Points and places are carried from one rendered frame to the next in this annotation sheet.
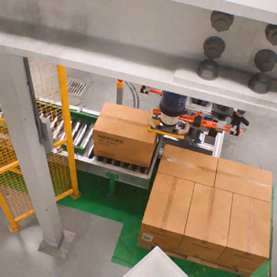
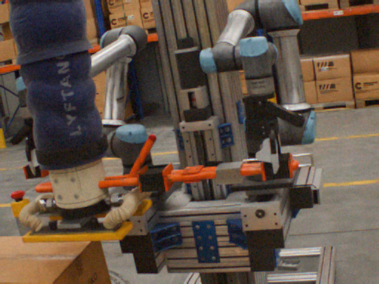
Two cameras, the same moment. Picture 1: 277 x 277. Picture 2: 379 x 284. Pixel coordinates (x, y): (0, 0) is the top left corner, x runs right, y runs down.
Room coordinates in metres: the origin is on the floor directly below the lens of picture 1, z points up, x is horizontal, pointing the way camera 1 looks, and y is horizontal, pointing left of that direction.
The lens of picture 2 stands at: (0.67, -0.79, 1.61)
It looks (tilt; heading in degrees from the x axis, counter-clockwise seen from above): 15 degrees down; 9
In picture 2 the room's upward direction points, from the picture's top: 10 degrees counter-clockwise
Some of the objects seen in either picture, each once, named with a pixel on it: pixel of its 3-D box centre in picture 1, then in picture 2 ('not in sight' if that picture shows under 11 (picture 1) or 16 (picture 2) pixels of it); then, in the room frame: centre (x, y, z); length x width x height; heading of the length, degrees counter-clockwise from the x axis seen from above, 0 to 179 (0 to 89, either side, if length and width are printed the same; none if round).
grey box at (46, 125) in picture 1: (37, 132); not in sight; (1.42, 0.68, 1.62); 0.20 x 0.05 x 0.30; 80
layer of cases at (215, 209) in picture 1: (207, 205); not in sight; (1.78, -0.80, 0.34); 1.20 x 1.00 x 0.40; 80
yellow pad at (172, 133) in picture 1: (166, 129); (74, 228); (2.07, -0.24, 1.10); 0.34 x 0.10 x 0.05; 81
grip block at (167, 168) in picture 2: (196, 121); (156, 177); (2.13, -0.51, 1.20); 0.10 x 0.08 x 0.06; 171
